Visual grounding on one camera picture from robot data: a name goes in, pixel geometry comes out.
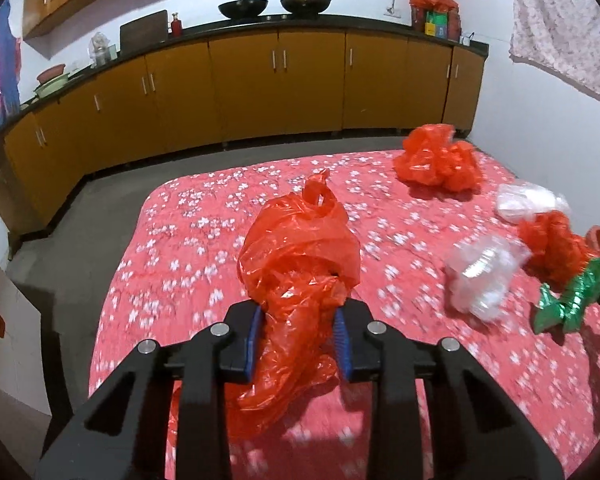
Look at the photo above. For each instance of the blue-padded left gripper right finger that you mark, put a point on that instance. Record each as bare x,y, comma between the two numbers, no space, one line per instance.
477,430

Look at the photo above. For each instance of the pink floral hanging cloth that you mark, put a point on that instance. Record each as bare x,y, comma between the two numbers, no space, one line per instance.
561,37

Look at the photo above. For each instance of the large red plastic bag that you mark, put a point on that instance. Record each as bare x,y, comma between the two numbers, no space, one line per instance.
299,262

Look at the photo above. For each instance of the clear plastic bag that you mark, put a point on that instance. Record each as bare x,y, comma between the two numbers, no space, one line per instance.
479,274

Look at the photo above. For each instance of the white plastic bag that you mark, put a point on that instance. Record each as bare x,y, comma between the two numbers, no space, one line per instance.
523,200

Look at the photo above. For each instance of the green shiny plastic bag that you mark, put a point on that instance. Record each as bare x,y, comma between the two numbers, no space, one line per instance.
568,309

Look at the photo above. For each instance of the black kitchen countertop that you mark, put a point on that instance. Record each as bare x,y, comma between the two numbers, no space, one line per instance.
225,28

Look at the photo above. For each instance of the red floral tablecloth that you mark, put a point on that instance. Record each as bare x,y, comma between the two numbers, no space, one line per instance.
179,274

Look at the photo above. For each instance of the clear jar on counter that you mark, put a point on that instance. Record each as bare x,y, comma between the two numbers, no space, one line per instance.
101,50

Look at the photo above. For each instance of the wall power outlet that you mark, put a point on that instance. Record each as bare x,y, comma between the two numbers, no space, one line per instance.
393,12

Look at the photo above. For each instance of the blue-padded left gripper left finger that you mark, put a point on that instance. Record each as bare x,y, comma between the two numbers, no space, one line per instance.
122,430

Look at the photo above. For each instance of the black lidded wok right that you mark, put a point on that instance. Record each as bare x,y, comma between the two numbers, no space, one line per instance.
305,7

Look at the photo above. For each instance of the flower decorated white panel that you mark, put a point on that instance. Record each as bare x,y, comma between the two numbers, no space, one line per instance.
21,369

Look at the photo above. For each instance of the stacked basins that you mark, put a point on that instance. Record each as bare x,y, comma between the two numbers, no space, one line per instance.
51,80

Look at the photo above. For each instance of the red bottle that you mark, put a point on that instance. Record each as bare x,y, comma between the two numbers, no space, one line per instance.
176,26

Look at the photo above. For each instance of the black wok left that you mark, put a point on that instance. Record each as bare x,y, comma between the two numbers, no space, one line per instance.
243,9

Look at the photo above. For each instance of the dark cutting board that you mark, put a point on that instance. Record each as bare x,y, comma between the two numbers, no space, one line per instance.
144,32

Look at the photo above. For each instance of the red bag covered containers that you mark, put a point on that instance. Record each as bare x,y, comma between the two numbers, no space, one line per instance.
437,18

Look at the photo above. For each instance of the wooden lower kitchen cabinets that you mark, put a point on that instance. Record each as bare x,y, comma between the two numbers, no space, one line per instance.
223,90

